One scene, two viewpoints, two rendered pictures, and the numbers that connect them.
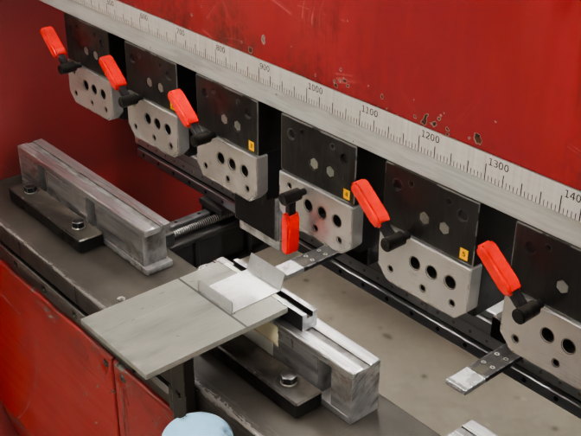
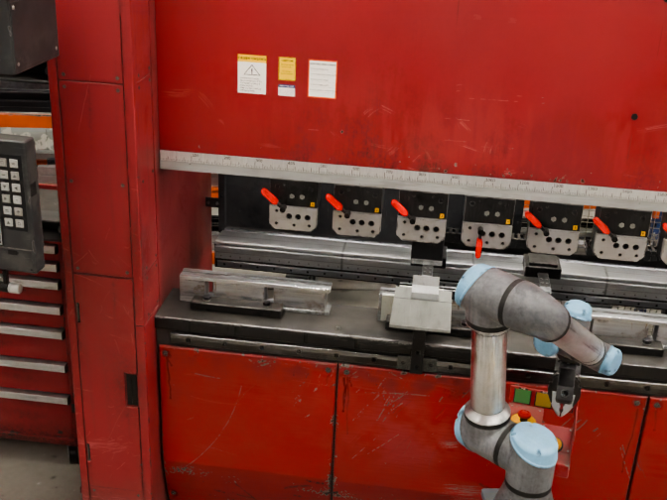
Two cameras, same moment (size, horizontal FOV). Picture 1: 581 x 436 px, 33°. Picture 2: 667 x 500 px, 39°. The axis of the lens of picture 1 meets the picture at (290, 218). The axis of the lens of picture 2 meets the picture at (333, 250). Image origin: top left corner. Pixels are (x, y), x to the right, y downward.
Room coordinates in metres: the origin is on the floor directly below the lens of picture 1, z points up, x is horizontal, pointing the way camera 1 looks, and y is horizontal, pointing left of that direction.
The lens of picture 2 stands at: (-0.46, 2.10, 2.32)
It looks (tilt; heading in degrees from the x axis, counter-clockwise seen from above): 24 degrees down; 317
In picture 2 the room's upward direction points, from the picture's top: 3 degrees clockwise
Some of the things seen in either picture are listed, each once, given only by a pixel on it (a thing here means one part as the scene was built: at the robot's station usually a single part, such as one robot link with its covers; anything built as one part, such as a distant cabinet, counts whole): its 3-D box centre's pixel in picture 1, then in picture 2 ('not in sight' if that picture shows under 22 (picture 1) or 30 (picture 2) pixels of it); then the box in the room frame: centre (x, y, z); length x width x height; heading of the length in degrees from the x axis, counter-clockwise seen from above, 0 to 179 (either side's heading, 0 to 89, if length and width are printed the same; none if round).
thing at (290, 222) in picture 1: (293, 221); (478, 242); (1.18, 0.00, 1.20); 0.04 x 0.02 x 0.10; 131
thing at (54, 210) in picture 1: (54, 214); (236, 307); (1.75, 0.49, 0.89); 0.30 x 0.05 x 0.03; 41
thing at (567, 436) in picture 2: not in sight; (538, 431); (0.81, 0.09, 0.75); 0.20 x 0.16 x 0.18; 32
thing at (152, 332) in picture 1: (185, 315); (421, 309); (1.24, 0.16, 1.00); 0.26 x 0.18 x 0.01; 131
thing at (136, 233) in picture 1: (90, 201); (255, 291); (1.75, 0.41, 0.92); 0.50 x 0.06 x 0.10; 41
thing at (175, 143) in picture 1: (171, 94); (358, 206); (1.51, 0.20, 1.25); 0.15 x 0.09 x 0.17; 41
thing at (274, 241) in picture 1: (259, 212); (427, 251); (1.34, 0.05, 1.12); 0.10 x 0.02 x 0.10; 41
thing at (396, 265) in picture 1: (446, 231); (553, 223); (1.05, -0.20, 1.25); 0.15 x 0.09 x 0.17; 41
